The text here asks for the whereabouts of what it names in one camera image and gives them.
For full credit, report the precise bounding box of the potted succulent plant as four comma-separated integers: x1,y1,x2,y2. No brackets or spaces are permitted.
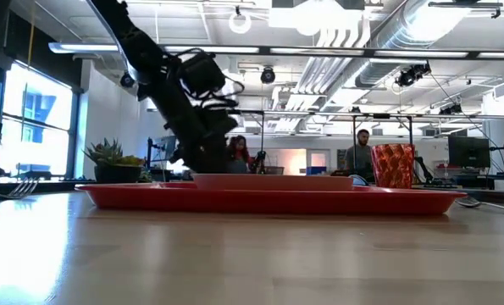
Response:
83,137,147,185

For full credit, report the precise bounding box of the pink round plate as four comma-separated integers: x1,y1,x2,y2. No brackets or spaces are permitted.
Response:
191,172,355,192

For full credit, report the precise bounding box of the seated person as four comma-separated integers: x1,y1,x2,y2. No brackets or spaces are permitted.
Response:
225,135,255,175

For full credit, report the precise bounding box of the red plastic tray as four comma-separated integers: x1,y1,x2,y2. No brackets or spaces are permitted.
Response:
75,181,468,216

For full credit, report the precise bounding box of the silver ventilation duct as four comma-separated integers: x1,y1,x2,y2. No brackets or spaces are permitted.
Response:
355,0,473,89

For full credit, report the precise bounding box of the large black computer monitor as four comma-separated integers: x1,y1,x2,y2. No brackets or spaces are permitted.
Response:
447,136,491,169

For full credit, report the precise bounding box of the silver metal fork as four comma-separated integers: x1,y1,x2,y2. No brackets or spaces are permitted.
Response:
0,176,41,201

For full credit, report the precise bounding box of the silver metal spoon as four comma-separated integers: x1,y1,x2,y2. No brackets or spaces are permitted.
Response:
454,196,504,215

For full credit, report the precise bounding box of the white ceiling ring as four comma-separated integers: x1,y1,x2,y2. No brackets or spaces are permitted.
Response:
228,11,253,36

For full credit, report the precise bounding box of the standing person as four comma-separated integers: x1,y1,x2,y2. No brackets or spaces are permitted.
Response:
343,128,376,182

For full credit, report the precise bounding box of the black background rig frame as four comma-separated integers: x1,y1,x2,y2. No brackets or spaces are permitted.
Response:
234,108,504,147

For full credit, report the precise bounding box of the overhead frame light bar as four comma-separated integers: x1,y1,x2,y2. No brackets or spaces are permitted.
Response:
47,42,504,60

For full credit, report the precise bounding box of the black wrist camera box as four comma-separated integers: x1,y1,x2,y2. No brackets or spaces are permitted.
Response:
179,50,228,97

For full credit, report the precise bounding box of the black overhead camera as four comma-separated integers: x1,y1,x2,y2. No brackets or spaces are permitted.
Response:
394,62,432,89

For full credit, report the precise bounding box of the small computer monitor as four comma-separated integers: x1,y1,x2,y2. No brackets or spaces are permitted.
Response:
148,135,179,163

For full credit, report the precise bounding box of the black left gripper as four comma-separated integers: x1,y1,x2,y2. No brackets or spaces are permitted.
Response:
143,63,241,175

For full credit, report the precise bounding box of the red faceted plastic cup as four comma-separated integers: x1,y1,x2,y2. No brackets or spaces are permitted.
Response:
370,143,416,190

